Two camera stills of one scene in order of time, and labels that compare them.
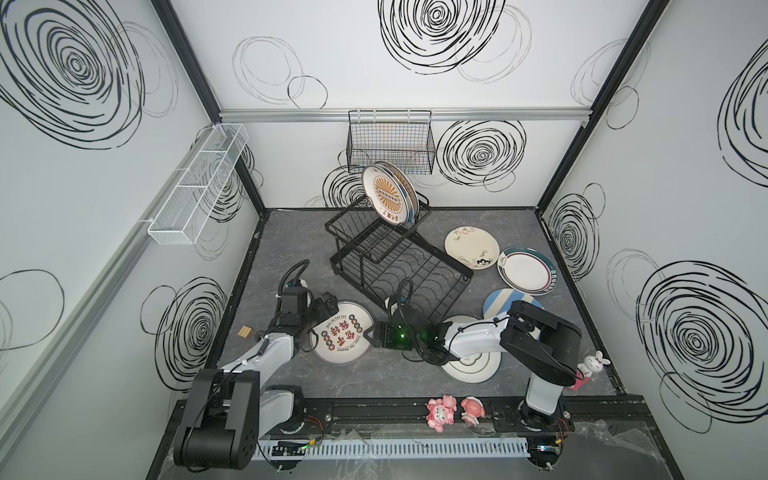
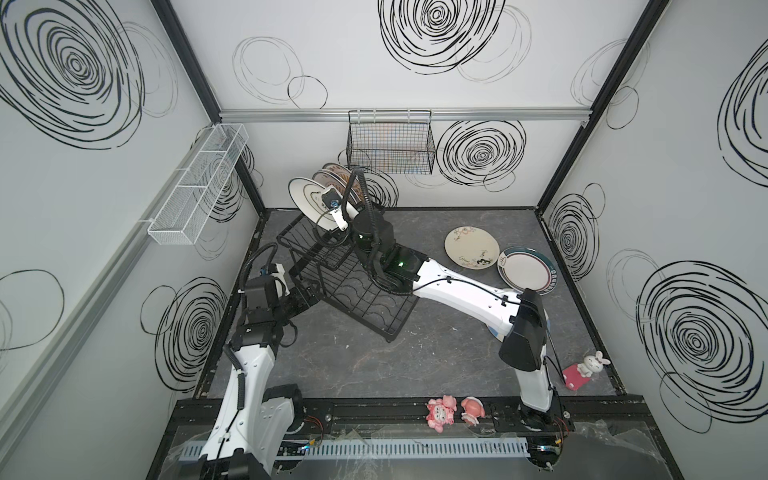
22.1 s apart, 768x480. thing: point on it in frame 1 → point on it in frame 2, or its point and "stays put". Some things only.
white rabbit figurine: x=593 y=364 stays put
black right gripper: x=387 y=335 → x=365 y=218
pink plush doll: x=440 y=411 stays put
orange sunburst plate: x=410 y=189 → x=345 y=176
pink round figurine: x=473 y=410 stays put
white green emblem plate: x=475 y=369 → x=308 y=194
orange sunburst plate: x=385 y=195 → x=326 y=178
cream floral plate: x=473 y=246 stays put
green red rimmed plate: x=527 y=271 stays put
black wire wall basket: x=403 y=137 stays put
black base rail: x=592 y=418 stays put
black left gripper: x=324 y=308 → x=306 y=288
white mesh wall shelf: x=193 y=197 stays put
